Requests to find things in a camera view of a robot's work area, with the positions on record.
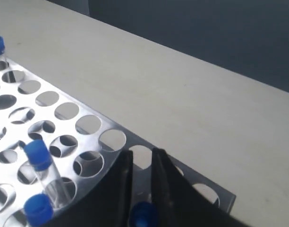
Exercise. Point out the stainless steel test tube rack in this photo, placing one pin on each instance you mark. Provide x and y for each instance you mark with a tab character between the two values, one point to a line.
84	143

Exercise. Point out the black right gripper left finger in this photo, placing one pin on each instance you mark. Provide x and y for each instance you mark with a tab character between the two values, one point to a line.
107	204

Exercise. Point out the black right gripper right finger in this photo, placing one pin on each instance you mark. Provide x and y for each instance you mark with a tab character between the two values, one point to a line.
179	204

